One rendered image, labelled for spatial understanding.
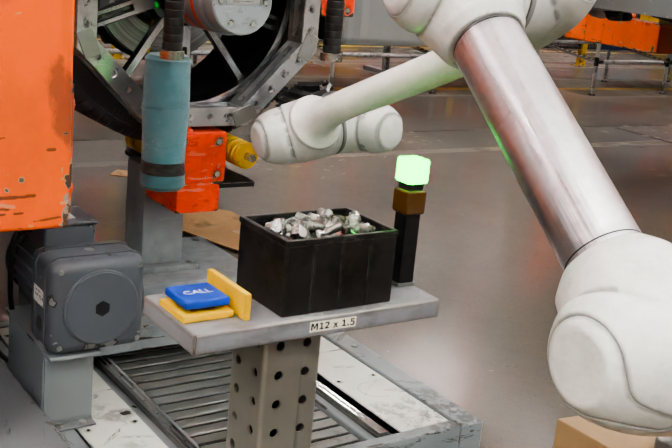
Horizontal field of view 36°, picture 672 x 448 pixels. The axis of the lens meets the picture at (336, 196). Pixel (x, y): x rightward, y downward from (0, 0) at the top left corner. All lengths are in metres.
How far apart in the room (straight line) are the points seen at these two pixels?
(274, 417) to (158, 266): 0.84
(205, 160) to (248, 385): 0.71
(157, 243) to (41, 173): 0.81
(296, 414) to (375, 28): 1.14
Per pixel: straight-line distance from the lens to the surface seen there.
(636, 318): 1.12
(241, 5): 2.02
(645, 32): 5.97
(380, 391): 2.22
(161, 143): 2.02
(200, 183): 2.20
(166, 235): 2.38
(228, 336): 1.46
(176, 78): 2.00
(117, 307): 1.90
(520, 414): 2.40
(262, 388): 1.57
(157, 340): 2.31
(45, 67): 1.58
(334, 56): 2.05
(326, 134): 1.89
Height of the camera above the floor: 0.99
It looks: 14 degrees down
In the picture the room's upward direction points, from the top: 5 degrees clockwise
